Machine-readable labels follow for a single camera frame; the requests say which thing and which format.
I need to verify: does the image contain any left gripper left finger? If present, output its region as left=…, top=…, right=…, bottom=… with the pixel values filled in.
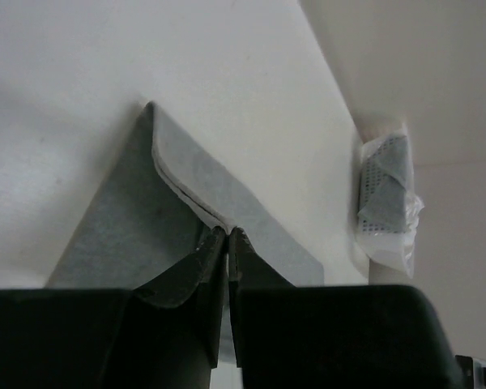
left=127, top=227, right=227, bottom=388

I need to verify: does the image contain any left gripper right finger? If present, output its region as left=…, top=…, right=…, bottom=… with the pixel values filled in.
left=228, top=228, right=308, bottom=388

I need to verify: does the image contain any grey cloth over basket rim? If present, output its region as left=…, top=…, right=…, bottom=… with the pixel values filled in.
left=358, top=134, right=408, bottom=233

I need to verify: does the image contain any white plastic laundry basket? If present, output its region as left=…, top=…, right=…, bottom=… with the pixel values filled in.
left=356, top=115, right=424, bottom=277

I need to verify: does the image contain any grey tank top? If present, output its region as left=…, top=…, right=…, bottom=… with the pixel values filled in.
left=42, top=100, right=325, bottom=361

